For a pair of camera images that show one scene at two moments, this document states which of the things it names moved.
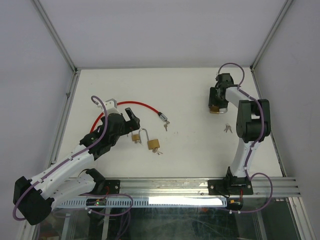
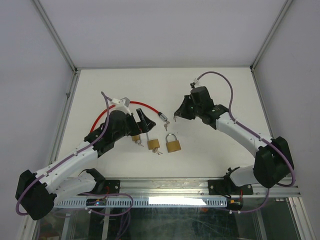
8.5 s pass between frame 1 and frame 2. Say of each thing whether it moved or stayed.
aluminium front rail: stayed
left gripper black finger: moved
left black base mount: stayed
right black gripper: moved
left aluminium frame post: stayed
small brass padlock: stayed
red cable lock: stayed
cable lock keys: stayed
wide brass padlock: moved
